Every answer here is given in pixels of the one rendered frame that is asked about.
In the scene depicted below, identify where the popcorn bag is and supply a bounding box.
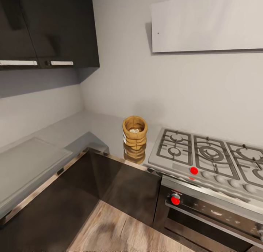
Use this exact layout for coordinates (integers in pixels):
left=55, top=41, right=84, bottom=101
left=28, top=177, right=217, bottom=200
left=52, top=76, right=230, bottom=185
left=122, top=116, right=148, bottom=150

